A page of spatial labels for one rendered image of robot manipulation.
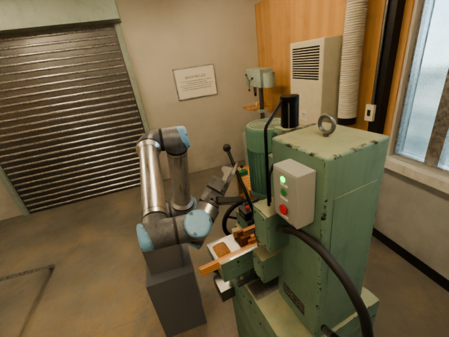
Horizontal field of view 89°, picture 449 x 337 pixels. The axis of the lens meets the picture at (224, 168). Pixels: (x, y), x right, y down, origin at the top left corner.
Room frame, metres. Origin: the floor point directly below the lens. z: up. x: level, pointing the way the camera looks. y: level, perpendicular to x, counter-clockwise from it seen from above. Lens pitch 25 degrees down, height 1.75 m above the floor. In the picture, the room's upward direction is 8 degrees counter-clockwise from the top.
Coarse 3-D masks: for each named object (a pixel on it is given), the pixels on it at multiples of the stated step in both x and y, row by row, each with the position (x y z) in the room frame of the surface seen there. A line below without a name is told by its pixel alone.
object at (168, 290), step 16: (176, 272) 1.09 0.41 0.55; (192, 272) 1.07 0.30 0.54; (160, 288) 1.02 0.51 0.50; (176, 288) 1.04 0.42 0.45; (192, 288) 1.07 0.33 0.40; (160, 304) 1.02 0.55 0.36; (176, 304) 1.04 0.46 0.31; (192, 304) 1.06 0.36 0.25; (160, 320) 1.01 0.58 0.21; (176, 320) 1.03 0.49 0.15; (192, 320) 1.05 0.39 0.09
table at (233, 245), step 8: (224, 240) 0.93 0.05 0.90; (232, 240) 0.92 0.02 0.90; (208, 248) 0.89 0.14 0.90; (232, 248) 0.87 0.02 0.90; (240, 248) 0.86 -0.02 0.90; (216, 256) 0.83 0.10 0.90; (248, 264) 0.77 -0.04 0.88; (232, 272) 0.74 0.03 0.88; (240, 272) 0.75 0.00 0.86; (224, 280) 0.73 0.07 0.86
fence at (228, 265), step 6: (252, 252) 0.78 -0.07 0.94; (240, 258) 0.76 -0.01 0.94; (246, 258) 0.77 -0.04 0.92; (252, 258) 0.78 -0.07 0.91; (222, 264) 0.73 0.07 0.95; (228, 264) 0.74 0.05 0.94; (234, 264) 0.75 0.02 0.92; (240, 264) 0.76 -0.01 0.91; (222, 270) 0.73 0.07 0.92; (228, 270) 0.73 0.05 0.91
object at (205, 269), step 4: (252, 244) 0.83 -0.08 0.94; (244, 248) 0.82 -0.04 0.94; (232, 252) 0.80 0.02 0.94; (224, 256) 0.78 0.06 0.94; (216, 260) 0.77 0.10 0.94; (208, 264) 0.75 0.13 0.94; (212, 264) 0.75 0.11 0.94; (216, 264) 0.75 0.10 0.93; (200, 268) 0.74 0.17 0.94; (204, 268) 0.73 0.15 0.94; (208, 268) 0.74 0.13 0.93; (212, 268) 0.75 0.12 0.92; (216, 268) 0.75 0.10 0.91; (200, 272) 0.73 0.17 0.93; (204, 272) 0.73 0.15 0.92; (208, 272) 0.74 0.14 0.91
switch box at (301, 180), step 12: (276, 168) 0.55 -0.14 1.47; (288, 168) 0.52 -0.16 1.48; (300, 168) 0.51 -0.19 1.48; (276, 180) 0.55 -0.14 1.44; (288, 180) 0.50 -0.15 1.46; (300, 180) 0.47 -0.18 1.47; (312, 180) 0.49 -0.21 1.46; (276, 192) 0.55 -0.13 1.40; (288, 192) 0.50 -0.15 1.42; (300, 192) 0.47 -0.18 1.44; (312, 192) 0.49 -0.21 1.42; (276, 204) 0.55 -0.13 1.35; (288, 204) 0.50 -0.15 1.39; (300, 204) 0.47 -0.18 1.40; (312, 204) 0.49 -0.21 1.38; (288, 216) 0.50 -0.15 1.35; (300, 216) 0.47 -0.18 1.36; (312, 216) 0.49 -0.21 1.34
